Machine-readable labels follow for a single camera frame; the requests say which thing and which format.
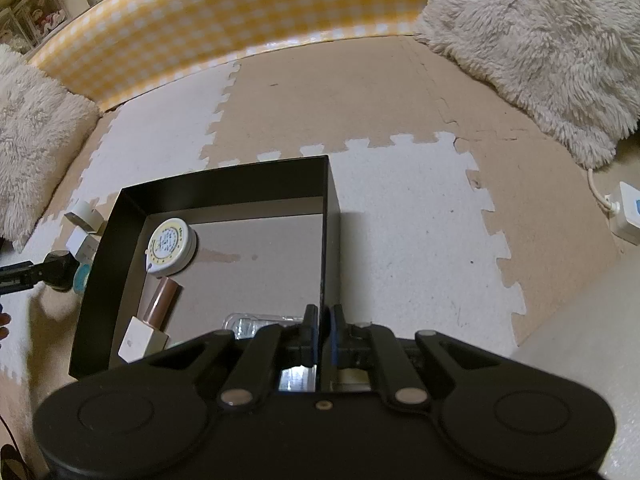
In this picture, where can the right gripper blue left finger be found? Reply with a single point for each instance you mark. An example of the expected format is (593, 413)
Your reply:
(308, 336)

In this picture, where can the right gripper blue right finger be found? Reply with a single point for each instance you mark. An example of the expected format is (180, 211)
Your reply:
(340, 339)

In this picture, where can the clear plastic case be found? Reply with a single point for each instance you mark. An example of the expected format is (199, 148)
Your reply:
(246, 325)

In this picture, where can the black cardboard box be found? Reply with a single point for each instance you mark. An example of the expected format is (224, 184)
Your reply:
(268, 243)

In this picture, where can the white cube brown-cap bottle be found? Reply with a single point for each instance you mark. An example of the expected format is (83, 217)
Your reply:
(145, 334)

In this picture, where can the white round yellow-dial tape measure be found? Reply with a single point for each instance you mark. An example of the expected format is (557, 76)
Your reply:
(171, 248)

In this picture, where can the white usb wall charger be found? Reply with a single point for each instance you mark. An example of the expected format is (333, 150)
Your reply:
(82, 245)

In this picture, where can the black oval earbuds case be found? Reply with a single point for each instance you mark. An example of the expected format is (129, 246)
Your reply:
(59, 269)

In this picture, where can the teal clear tape roll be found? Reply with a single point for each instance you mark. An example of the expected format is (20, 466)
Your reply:
(80, 279)

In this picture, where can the white power strip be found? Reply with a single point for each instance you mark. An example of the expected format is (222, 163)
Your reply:
(621, 207)

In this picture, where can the left white fluffy pillow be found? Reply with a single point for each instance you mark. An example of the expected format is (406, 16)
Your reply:
(43, 128)

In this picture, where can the white fluffy pillow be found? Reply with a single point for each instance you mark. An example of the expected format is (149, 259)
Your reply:
(570, 65)
(43, 128)

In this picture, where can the yellow gingham bed cover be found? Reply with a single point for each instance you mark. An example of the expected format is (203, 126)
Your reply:
(120, 49)

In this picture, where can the right white fluffy pillow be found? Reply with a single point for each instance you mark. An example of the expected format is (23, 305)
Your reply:
(570, 65)

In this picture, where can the clear doll display case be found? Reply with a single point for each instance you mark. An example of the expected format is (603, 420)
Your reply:
(27, 24)

